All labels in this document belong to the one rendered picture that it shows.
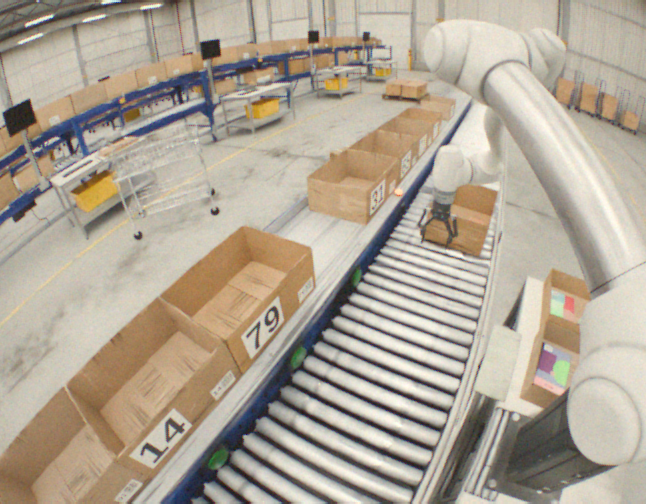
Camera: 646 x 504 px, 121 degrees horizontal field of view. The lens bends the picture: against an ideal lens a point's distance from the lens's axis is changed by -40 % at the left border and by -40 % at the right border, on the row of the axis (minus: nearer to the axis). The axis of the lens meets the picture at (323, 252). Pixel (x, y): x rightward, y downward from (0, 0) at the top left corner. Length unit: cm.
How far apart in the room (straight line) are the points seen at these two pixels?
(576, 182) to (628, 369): 23
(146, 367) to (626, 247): 111
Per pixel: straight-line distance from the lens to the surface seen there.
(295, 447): 91
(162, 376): 97
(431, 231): 146
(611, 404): 34
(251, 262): 117
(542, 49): 70
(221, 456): 87
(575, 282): 149
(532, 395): 106
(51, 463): 111
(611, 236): 40
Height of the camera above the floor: 163
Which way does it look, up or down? 40 degrees down
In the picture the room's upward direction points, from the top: 4 degrees counter-clockwise
